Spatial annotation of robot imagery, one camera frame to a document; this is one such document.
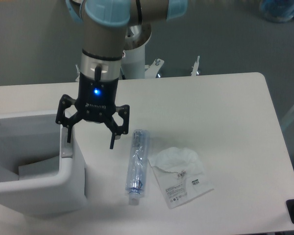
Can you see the blue plastic bag on floor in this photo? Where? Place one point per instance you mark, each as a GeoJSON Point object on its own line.
{"type": "Point", "coordinates": [277, 11]}

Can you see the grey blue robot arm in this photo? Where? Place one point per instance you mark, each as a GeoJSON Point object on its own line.
{"type": "Point", "coordinates": [105, 29]}

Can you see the crushed clear plastic bottle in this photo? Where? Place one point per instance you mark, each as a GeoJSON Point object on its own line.
{"type": "Point", "coordinates": [137, 166]}

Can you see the white push-lid trash can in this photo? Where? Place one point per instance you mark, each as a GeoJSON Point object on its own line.
{"type": "Point", "coordinates": [40, 171]}

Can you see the torn white plastic bag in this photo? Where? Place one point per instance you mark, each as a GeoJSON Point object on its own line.
{"type": "Point", "coordinates": [180, 175]}

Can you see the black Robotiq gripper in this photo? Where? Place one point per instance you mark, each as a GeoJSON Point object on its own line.
{"type": "Point", "coordinates": [98, 100]}

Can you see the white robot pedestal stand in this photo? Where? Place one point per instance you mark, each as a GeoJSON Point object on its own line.
{"type": "Point", "coordinates": [132, 65]}

